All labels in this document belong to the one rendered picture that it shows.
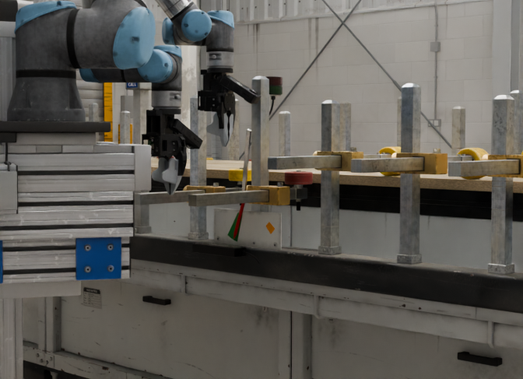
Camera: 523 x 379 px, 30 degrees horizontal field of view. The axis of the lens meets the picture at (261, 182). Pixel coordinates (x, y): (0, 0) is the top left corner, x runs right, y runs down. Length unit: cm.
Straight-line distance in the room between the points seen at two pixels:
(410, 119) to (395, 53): 884
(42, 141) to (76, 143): 6
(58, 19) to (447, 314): 114
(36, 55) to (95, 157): 22
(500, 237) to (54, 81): 105
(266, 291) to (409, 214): 55
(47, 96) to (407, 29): 940
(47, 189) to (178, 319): 153
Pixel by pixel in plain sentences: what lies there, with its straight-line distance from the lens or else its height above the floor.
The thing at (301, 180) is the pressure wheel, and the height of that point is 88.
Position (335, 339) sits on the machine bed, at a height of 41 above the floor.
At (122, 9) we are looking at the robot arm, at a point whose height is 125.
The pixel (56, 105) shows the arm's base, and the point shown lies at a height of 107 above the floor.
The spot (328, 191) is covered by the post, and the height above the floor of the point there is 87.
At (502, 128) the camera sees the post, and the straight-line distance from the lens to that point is 226.
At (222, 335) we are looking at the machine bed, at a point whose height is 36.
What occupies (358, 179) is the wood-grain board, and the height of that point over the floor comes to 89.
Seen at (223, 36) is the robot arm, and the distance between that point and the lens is 265.
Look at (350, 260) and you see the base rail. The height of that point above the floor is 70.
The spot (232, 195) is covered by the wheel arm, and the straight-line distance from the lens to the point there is 257.
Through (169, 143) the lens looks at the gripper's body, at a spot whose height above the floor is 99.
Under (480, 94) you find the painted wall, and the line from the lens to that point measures 1060.
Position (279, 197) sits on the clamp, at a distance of 265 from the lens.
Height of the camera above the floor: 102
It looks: 3 degrees down
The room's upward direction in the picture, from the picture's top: straight up
